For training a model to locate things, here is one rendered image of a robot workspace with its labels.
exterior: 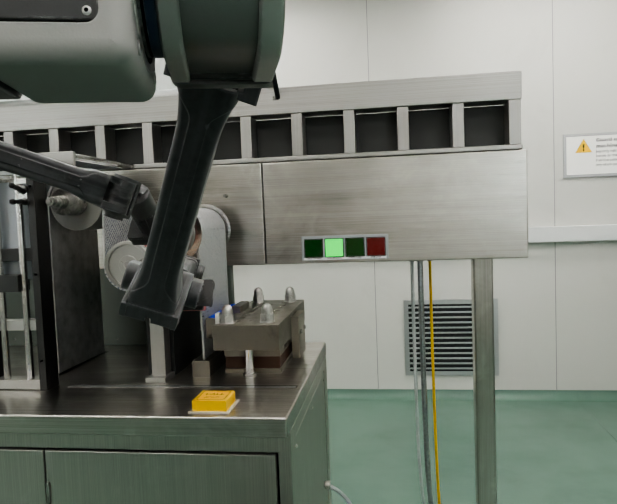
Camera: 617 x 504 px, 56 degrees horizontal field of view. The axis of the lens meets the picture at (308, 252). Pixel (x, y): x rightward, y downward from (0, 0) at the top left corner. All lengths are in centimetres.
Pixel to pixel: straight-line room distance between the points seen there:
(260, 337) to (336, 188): 53
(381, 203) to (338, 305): 245
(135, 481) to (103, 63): 105
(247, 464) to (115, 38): 98
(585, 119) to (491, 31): 83
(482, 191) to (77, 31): 143
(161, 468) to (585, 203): 343
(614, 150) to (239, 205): 299
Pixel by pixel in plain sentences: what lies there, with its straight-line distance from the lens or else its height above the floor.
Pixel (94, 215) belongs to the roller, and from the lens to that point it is 155.
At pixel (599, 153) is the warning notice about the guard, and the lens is 423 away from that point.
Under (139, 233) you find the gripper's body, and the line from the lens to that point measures 134.
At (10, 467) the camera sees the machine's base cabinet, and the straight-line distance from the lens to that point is 145.
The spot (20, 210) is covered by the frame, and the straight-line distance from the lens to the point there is 149.
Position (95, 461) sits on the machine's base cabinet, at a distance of 134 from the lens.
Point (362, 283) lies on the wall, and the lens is 405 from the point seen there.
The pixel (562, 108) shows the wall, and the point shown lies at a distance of 421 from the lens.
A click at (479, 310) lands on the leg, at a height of 97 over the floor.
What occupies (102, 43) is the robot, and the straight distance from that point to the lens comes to 37.
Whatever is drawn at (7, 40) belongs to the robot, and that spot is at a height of 138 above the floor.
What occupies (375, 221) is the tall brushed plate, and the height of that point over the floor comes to 126.
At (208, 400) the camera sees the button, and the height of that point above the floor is 92.
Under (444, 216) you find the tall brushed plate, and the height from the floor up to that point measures 126.
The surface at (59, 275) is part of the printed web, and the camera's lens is 163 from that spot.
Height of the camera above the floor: 128
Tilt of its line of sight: 4 degrees down
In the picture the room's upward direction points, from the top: 2 degrees counter-clockwise
